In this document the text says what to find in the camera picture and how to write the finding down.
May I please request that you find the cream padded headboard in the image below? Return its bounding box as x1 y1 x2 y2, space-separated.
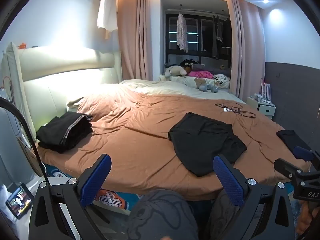
1 41 123 143

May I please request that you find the grey-white plush toy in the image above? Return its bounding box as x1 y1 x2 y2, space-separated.
164 65 187 78

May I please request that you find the black folded garment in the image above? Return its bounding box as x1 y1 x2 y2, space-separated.
277 129 309 153

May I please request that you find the blue printed bed sheet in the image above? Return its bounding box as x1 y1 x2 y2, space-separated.
41 164 215 217

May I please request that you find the brown teddy bear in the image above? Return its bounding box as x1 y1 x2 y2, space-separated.
194 78 210 92

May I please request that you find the black plush toy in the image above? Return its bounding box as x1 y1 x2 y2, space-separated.
179 59 199 72

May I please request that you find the orange-brown blanket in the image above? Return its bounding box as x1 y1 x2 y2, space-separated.
37 87 312 202

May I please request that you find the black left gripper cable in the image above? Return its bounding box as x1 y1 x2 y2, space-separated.
0 97 50 188

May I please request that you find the white nightstand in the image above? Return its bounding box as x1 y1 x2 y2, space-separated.
246 96 277 120

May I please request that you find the white patterned cloth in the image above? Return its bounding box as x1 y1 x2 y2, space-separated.
213 74 230 87

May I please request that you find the floral hanging garment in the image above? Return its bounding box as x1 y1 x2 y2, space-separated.
176 12 188 53

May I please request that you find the person's left leg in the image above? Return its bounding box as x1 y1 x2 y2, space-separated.
126 189 199 240

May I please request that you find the white hanging garment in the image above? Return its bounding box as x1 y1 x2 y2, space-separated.
97 0 118 32

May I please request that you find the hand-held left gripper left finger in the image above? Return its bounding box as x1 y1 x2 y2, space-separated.
29 154 112 240

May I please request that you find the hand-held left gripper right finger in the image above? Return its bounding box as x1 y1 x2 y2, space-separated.
212 154 295 240

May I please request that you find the stack of folded black pants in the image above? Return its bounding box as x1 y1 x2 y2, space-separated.
36 111 93 154

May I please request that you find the pink curtain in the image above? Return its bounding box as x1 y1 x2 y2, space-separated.
117 0 165 82
226 0 266 102

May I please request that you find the dark window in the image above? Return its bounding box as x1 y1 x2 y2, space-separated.
165 12 233 68

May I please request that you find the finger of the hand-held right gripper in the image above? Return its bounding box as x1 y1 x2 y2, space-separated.
273 157 304 180
293 145 320 172

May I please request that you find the pink cloth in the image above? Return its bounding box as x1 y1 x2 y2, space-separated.
188 70 213 79

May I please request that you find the person's right leg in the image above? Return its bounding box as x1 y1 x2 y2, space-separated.
205 190 247 240

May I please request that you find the white bedside table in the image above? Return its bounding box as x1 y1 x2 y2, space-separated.
0 175 87 240

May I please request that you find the black charging cable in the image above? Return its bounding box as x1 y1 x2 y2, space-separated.
215 102 257 118

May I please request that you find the person's right hand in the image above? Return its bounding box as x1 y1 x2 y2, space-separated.
296 199 320 234

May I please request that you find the person's leg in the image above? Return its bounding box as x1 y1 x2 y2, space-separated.
126 189 199 240
205 190 247 240

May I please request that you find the phone with lit screen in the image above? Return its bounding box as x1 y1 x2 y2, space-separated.
5 183 35 220

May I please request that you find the pile of stuffed toys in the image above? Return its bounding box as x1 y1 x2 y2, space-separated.
192 64 232 77

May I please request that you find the dark hanging garment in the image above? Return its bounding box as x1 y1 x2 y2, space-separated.
212 15 224 60

